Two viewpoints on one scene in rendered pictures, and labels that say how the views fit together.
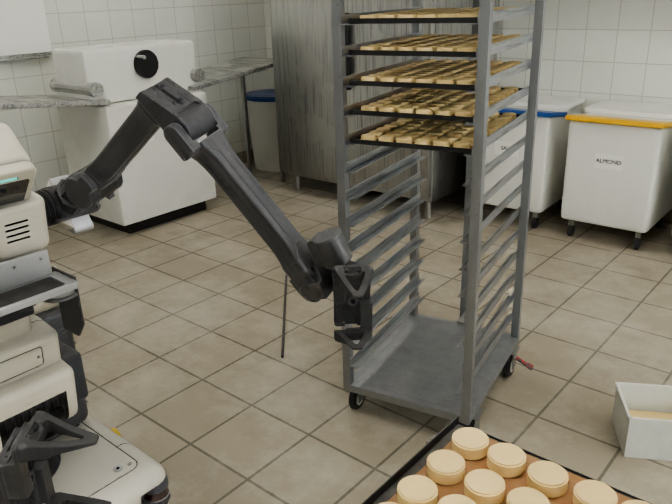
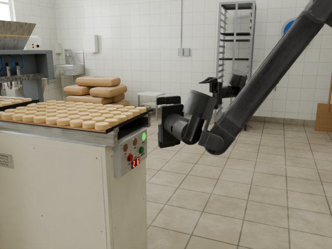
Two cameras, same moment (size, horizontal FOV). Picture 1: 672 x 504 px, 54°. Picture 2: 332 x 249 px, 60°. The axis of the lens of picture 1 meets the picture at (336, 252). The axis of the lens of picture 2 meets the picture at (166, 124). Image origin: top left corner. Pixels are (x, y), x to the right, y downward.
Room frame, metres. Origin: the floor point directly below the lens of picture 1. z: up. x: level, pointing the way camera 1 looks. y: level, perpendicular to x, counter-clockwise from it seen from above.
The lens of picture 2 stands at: (1.77, -0.30, 1.18)
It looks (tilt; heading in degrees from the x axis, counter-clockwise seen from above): 14 degrees down; 160
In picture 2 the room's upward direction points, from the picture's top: straight up
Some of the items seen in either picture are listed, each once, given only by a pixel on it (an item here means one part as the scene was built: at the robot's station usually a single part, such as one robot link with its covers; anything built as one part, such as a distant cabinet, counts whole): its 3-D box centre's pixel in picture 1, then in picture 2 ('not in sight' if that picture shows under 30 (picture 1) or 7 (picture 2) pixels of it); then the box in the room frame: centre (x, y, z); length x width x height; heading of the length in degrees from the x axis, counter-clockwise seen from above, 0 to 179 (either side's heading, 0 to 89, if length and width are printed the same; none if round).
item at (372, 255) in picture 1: (390, 241); not in sight; (2.35, -0.21, 0.60); 0.64 x 0.03 x 0.03; 150
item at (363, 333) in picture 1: (354, 328); (165, 131); (1.02, -0.03, 0.95); 0.09 x 0.07 x 0.07; 4
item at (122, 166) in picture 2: not in sight; (131, 150); (0.65, -0.05, 0.77); 0.24 x 0.04 x 0.14; 138
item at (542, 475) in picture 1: (547, 478); (76, 123); (0.67, -0.26, 0.91); 0.05 x 0.05 x 0.02
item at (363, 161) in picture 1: (390, 147); not in sight; (2.35, -0.21, 0.96); 0.64 x 0.03 x 0.03; 150
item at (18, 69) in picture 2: not in sight; (20, 71); (0.04, -0.50, 1.07); 0.06 x 0.03 x 0.18; 48
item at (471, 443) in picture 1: (470, 443); (102, 126); (0.75, -0.17, 0.91); 0.05 x 0.05 x 0.02
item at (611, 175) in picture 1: (622, 173); not in sight; (3.96, -1.78, 0.39); 0.64 x 0.54 x 0.77; 140
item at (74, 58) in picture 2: not in sight; (72, 63); (-4.39, -0.06, 0.92); 1.00 x 0.36 x 1.11; 49
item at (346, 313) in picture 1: (350, 292); (176, 125); (1.09, -0.02, 0.99); 0.07 x 0.07 x 0.10; 4
